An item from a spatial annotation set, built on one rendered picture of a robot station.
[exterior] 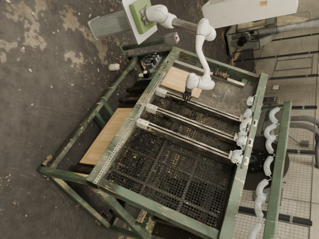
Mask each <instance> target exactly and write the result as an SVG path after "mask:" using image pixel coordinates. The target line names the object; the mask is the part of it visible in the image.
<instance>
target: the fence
mask: <svg viewBox="0 0 319 239"><path fill-rule="evenodd" d="M174 64H175V65H178V66H181V67H184V68H186V69H189V70H192V71H195V72H197V73H200V74H204V73H205V71H204V69H201V68H198V67H195V66H192V65H189V64H186V63H184V62H181V61H178V60H175V61H174ZM212 74H213V73H212V72H210V77H212V78H215V79H218V80H221V81H223V82H226V83H229V84H232V85H235V86H238V87H241V88H243V87H244V85H241V84H239V83H241V82H238V83H235V82H234V81H235V80H233V79H230V78H228V79H227V80H225V79H222V78H219V77H217V76H214V75H212ZM243 84H244V83H243Z"/></svg>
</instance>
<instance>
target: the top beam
mask: <svg viewBox="0 0 319 239"><path fill-rule="evenodd" d="M268 76H269V75H268V74H264V73H261V74H260V76H259V79H258V81H257V85H256V88H255V92H254V97H253V104H252V105H253V108H252V109H251V111H252V113H253V112H254V109H255V106H256V102H257V97H258V93H259V91H261V95H260V99H259V103H258V107H257V111H256V115H255V120H259V116H260V111H261V107H262V103H263V97H264V93H265V88H266V84H267V80H268ZM255 95H256V96H255ZM257 124H258V121H257ZM250 126H251V125H249V124H247V126H246V131H245V132H246V133H247V132H249V130H250ZM256 129H257V126H256V127H254V126H253V129H252V132H251V137H250V138H251V139H253V142H254V137H255V133H256ZM245 146H246V145H244V144H243V145H242V148H243V149H242V148H241V147H240V150H241V149H242V152H243V150H245ZM252 147H253V144H252ZM252 147H249V146H248V149H247V153H246V157H249V160H250V156H251V151H252ZM237 164H238V165H237ZM237 164H236V165H235V169H234V173H233V177H232V180H231V184H230V188H229V192H228V196H227V199H226V203H225V208H224V211H223V215H222V219H221V222H220V226H219V234H218V238H217V239H232V236H233V232H234V228H235V222H236V218H237V214H238V209H239V205H240V200H241V196H242V192H243V187H244V182H245V178H246V173H247V169H248V166H245V165H244V166H243V169H241V168H240V167H241V164H240V163H238V162H237ZM248 165H249V161H248Z"/></svg>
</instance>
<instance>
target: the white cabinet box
mask: <svg viewBox="0 0 319 239"><path fill-rule="evenodd" d="M297 8H298V0H209V1H208V2H207V3H206V4H205V5H204V6H203V7H202V11H203V15H204V18H206V19H208V21H209V25H210V26H212V27H213V28H221V27H226V26H231V25H236V24H241V23H246V22H251V21H256V20H261V19H266V18H273V17H277V16H282V15H287V14H292V13H296V12H297Z"/></svg>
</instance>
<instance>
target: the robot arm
mask: <svg viewBox="0 0 319 239"><path fill-rule="evenodd" d="M140 14H141V16H142V18H141V20H142V21H144V24H145V26H146V25H147V24H148V23H149V22H151V21H155V22H158V23H160V24H161V25H162V26H163V27H165V28H174V27H175V28H179V29H182V30H184V31H187V32H191V33H194V34H196V54H197V56H198V58H199V60H200V62H201V64H202V66H203V68H204V71H205V73H204V75H203V76H202V77H201V78H197V76H196V74H195V73H190V74H189V75H188V76H187V79H186V86H185V91H184V92H182V94H183V99H184V102H185V103H184V105H186V103H187V102H188V101H190V99H191V98H192V97H193V95H192V91H193V89H194V88H200V89H203V90H211V89H213V87H214V85H215V83H214V81H212V80H211V78H210V69H209V66H208V64H207V62H206V59H205V57H204V55H203V52H202V45H203V42H204V40H207V41H212V40H214V39H215V37H216V31H215V30H214V28H213V27H212V26H210V25H209V21H208V19H206V18H202V19H201V20H200V21H199V23H198V25H197V24H194V23H191V22H187V21H184V20H181V19H178V18H177V17H176V16H175V15H173V14H171V13H168V9H167V8H166V6H164V5H154V6H151V7H148V5H146V6H145V7H144V8H143V9H142V10H140ZM184 94H185V96H184ZM187 96H188V97H187ZM189 96H191V97H190V98H189ZM186 97H187V99H186ZM188 98H189V99H188Z"/></svg>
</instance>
